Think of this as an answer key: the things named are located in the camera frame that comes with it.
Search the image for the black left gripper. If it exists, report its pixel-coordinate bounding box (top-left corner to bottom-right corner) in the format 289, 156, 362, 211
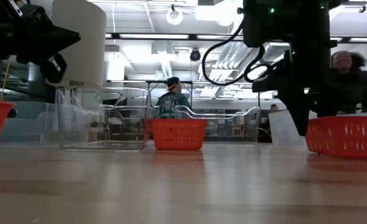
0, 0, 81, 83

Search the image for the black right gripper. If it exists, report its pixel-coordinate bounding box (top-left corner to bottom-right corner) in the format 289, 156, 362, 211
276, 40, 325, 137

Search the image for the person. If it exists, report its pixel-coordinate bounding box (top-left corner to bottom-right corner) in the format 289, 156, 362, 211
154, 77, 192, 119
310, 50, 367, 117
258, 104, 280, 142

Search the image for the white cylinder shade table lamp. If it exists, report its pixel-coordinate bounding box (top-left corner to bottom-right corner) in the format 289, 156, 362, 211
50, 0, 108, 90

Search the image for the clear plastic storage bin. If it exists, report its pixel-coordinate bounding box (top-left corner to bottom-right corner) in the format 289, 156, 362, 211
174, 105, 261, 144
56, 86, 153, 151

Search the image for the white ceiling light strip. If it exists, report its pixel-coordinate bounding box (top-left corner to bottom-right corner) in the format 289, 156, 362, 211
118, 33, 190, 40

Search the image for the black ceiling dome fixture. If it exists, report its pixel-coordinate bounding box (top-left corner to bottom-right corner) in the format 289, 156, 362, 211
189, 48, 202, 62

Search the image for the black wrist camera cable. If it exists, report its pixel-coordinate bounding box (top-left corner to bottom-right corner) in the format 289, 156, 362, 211
201, 18, 276, 87

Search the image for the white ring ceiling light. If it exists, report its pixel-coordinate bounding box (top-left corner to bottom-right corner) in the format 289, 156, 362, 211
165, 7, 184, 26

